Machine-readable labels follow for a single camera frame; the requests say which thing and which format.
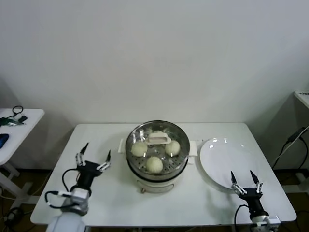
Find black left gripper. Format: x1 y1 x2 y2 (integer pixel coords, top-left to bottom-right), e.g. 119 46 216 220
75 142 112 190

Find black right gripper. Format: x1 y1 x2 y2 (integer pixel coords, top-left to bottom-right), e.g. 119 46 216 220
230 170 264 215

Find glass lid with white handle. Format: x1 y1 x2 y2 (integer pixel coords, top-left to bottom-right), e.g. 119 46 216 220
125 120 191 171

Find steel steamer basket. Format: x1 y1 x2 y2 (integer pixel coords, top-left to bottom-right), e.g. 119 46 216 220
125 120 191 176

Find white round plate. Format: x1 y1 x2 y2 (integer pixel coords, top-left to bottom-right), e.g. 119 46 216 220
199 137 259 190

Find white side table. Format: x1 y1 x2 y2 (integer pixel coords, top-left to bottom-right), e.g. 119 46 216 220
0 108 45 201

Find blue object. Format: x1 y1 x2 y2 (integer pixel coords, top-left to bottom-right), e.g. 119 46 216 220
0 133 10 148

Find green tool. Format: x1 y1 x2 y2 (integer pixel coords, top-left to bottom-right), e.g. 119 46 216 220
0 116 25 127

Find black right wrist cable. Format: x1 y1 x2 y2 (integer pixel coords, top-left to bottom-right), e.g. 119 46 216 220
234 204 252 227

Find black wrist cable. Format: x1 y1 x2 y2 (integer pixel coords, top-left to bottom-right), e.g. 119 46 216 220
45 168 82 209
234 204 252 227

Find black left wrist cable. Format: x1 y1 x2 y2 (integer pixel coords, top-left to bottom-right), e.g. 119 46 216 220
45 168 82 209

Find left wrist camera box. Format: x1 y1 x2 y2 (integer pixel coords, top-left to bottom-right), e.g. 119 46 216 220
71 188 90 206

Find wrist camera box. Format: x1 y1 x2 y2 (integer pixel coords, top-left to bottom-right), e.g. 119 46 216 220
71 188 90 206
254 215 281 228

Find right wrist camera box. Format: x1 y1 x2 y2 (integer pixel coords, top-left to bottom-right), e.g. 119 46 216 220
254 215 281 228

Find beige floor cable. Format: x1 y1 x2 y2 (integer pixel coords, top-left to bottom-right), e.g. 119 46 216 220
0 169 53 200

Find adapter cable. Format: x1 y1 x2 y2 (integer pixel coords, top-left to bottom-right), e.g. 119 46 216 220
272 125 309 170

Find black floor cables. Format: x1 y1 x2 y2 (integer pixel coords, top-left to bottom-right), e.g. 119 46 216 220
3 206 25 223

